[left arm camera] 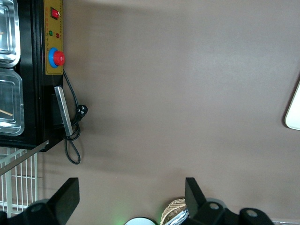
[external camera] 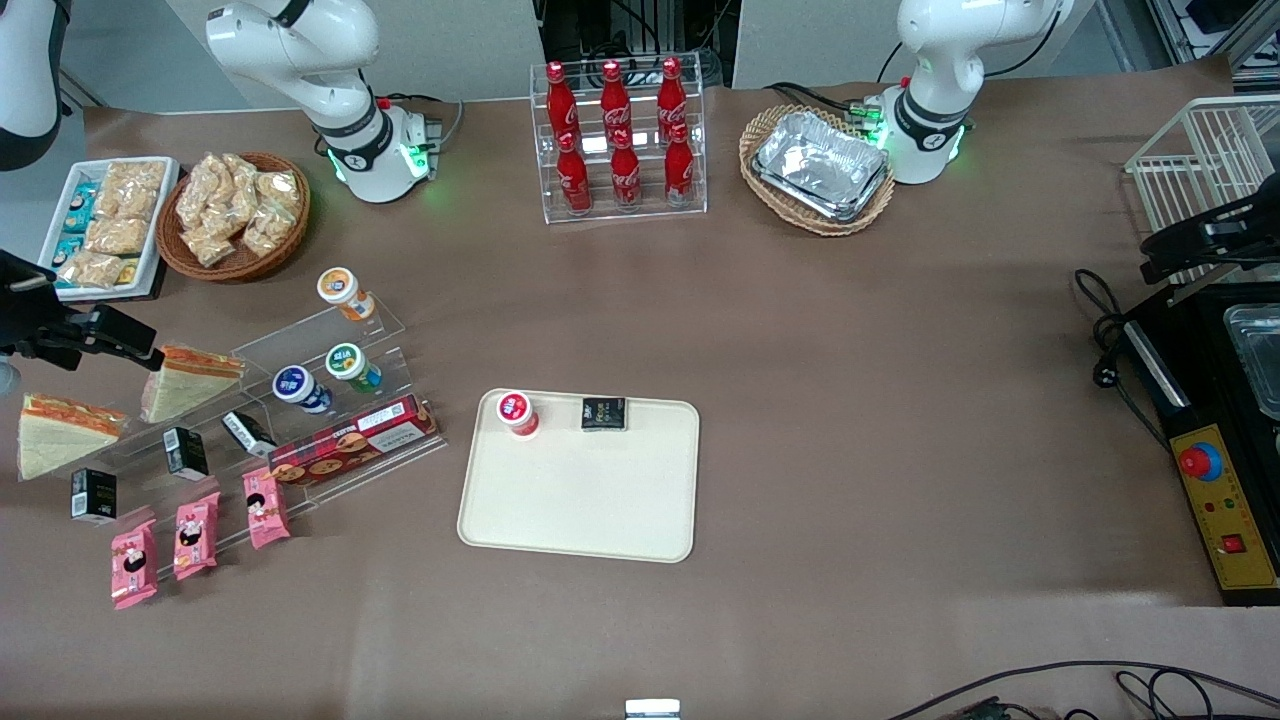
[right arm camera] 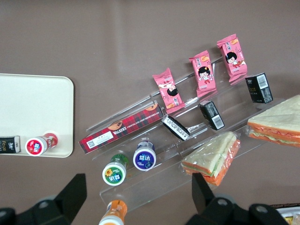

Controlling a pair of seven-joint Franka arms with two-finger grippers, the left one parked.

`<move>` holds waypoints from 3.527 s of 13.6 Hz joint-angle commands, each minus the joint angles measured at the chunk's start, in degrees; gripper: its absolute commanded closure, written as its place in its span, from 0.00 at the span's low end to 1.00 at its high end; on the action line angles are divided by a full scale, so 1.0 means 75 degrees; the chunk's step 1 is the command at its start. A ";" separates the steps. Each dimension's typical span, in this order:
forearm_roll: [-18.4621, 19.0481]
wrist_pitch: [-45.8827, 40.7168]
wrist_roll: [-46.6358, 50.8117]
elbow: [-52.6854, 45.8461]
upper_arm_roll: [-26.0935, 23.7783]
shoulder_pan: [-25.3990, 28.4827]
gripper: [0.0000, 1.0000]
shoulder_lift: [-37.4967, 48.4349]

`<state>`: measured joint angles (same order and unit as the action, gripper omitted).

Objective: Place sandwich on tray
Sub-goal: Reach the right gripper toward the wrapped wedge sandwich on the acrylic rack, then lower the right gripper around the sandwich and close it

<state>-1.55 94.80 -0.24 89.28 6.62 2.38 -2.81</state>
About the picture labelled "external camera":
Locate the long black cable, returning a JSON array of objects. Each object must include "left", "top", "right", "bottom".
[{"left": 885, "top": 660, "right": 1280, "bottom": 720}]

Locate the clear rice cracker packet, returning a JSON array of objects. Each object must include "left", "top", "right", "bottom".
[
  {"left": 180, "top": 225, "right": 237, "bottom": 269},
  {"left": 255, "top": 170, "right": 302, "bottom": 216},
  {"left": 100, "top": 160, "right": 168, "bottom": 221},
  {"left": 243, "top": 205, "right": 292, "bottom": 259},
  {"left": 178, "top": 157, "right": 229, "bottom": 229},
  {"left": 55, "top": 250, "right": 128, "bottom": 291},
  {"left": 205, "top": 152, "right": 263, "bottom": 239},
  {"left": 84, "top": 215, "right": 153, "bottom": 257}
]

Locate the triangle sandwich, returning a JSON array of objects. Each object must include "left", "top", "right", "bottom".
[
  {"left": 18, "top": 393, "right": 131, "bottom": 482},
  {"left": 139, "top": 344, "right": 246, "bottom": 425}
]

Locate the white rectangular snack tray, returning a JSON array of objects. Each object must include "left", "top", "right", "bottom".
[{"left": 30, "top": 156, "right": 181, "bottom": 303}]

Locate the round wicker basket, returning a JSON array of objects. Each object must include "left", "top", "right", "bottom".
[{"left": 155, "top": 152, "right": 312, "bottom": 284}]

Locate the white wire rack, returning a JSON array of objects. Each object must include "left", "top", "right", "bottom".
[{"left": 1124, "top": 95, "right": 1280, "bottom": 291}]

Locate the orange gum bottle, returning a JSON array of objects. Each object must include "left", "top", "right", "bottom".
[{"left": 316, "top": 266, "right": 377, "bottom": 323}]

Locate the coiled black cable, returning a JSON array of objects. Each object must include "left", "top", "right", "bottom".
[{"left": 1115, "top": 668, "right": 1280, "bottom": 720}]

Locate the black cable bundle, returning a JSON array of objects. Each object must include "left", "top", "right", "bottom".
[{"left": 765, "top": 80, "right": 881, "bottom": 126}]

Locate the clear acrylic bottle rack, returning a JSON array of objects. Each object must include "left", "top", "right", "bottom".
[{"left": 529, "top": 52, "right": 709, "bottom": 225}]

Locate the aluminium foil tray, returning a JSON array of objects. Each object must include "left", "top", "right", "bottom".
[
  {"left": 750, "top": 160, "right": 891, "bottom": 223},
  {"left": 757, "top": 110, "right": 889, "bottom": 206}
]

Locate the steel food container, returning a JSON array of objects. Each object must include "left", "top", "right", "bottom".
[{"left": 1222, "top": 303, "right": 1280, "bottom": 421}]

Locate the clear acrylic tiered stand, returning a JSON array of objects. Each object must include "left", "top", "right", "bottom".
[{"left": 20, "top": 300, "right": 448, "bottom": 561}]

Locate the oval wicker basket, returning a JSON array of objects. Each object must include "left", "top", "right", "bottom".
[{"left": 739, "top": 104, "right": 897, "bottom": 237}]

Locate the dark cable cabinet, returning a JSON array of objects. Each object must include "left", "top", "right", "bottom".
[{"left": 537, "top": 0, "right": 736, "bottom": 91}]

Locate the green gum bottle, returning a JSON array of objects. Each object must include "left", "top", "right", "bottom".
[{"left": 325, "top": 342, "right": 384, "bottom": 393}]

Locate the black power cable with plug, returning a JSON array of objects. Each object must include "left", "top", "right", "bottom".
[{"left": 1073, "top": 268, "right": 1171, "bottom": 451}]

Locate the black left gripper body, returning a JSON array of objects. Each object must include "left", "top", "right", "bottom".
[{"left": 1235, "top": 195, "right": 1280, "bottom": 256}]

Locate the black tray sealing machine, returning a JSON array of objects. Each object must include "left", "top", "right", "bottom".
[{"left": 1118, "top": 280, "right": 1280, "bottom": 608}]

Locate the red tartan shortbread box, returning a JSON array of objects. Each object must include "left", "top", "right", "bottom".
[{"left": 268, "top": 394, "right": 441, "bottom": 488}]

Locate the red cola bottle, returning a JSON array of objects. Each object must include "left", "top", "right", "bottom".
[
  {"left": 609, "top": 128, "right": 643, "bottom": 211},
  {"left": 664, "top": 122, "right": 696, "bottom": 206},
  {"left": 555, "top": 130, "right": 593, "bottom": 214},
  {"left": 656, "top": 56, "right": 689, "bottom": 136},
  {"left": 545, "top": 61, "right": 581, "bottom": 141},
  {"left": 599, "top": 60, "right": 633, "bottom": 141}
]

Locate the red lid yogurt cup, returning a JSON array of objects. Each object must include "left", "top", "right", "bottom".
[{"left": 497, "top": 390, "right": 542, "bottom": 439}]

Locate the beige plastic serving tray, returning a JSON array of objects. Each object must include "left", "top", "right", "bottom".
[{"left": 457, "top": 388, "right": 701, "bottom": 564}]

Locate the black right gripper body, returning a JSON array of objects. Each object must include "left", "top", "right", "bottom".
[{"left": 0, "top": 250, "right": 71, "bottom": 359}]

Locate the pink snack packet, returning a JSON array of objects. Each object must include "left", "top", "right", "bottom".
[
  {"left": 173, "top": 492, "right": 221, "bottom": 582},
  {"left": 110, "top": 520, "right": 159, "bottom": 611},
  {"left": 243, "top": 466, "right": 292, "bottom": 551}
]

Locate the aluminium frame shelf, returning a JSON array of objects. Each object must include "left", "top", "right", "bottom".
[{"left": 1145, "top": 0, "right": 1280, "bottom": 81}]

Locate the blue gum bottle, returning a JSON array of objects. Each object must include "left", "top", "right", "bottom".
[{"left": 272, "top": 365, "right": 334, "bottom": 415}]

